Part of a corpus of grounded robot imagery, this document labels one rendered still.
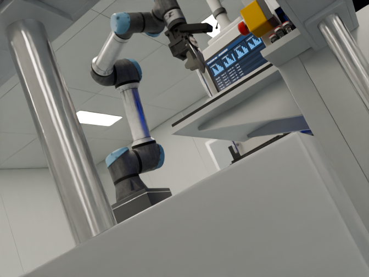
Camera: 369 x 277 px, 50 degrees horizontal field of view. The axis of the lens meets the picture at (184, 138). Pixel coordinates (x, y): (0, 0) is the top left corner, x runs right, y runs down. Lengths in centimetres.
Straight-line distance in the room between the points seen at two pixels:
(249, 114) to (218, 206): 96
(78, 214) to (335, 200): 26
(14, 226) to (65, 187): 657
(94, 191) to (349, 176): 79
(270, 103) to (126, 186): 74
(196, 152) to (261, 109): 622
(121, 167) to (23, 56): 125
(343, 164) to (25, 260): 620
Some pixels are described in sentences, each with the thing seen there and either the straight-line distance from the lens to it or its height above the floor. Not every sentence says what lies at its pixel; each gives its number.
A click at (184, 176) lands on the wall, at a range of 758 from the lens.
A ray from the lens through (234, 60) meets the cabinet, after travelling 233.
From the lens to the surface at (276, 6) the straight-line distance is 122.
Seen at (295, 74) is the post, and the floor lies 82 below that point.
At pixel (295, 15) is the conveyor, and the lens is 88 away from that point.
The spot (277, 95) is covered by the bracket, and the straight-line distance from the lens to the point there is 126.
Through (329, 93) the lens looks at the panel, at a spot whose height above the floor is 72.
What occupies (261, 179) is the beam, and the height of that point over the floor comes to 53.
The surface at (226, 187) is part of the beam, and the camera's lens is 32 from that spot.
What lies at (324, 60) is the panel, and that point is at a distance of 114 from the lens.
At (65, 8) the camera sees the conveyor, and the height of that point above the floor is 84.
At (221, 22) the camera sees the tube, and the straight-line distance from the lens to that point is 249.
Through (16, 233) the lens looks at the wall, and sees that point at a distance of 699.
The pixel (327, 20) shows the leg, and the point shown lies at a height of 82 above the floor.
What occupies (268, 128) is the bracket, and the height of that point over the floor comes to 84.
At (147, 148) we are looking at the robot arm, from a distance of 178.
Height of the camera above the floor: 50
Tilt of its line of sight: 15 degrees up
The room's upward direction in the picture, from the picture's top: 24 degrees counter-clockwise
